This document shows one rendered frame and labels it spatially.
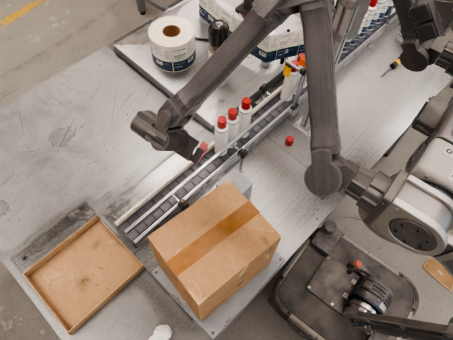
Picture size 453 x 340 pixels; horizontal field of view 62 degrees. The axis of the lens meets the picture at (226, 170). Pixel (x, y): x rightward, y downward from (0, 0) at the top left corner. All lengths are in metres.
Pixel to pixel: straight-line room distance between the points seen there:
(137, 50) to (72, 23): 1.75
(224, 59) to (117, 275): 0.83
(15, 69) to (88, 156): 1.83
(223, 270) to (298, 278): 0.99
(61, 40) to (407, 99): 2.62
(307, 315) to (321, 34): 1.44
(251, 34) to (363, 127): 1.00
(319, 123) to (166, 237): 0.54
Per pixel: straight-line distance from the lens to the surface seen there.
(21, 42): 3.58
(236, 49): 0.88
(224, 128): 1.36
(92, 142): 1.67
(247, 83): 1.74
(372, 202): 0.81
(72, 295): 1.42
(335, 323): 2.01
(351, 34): 1.38
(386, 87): 1.97
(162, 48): 1.71
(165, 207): 1.40
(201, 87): 0.92
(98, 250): 1.44
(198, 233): 1.10
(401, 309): 2.14
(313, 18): 0.83
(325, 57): 0.82
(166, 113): 0.95
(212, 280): 1.05
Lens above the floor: 2.14
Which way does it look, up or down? 60 degrees down
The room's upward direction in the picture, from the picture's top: 4 degrees clockwise
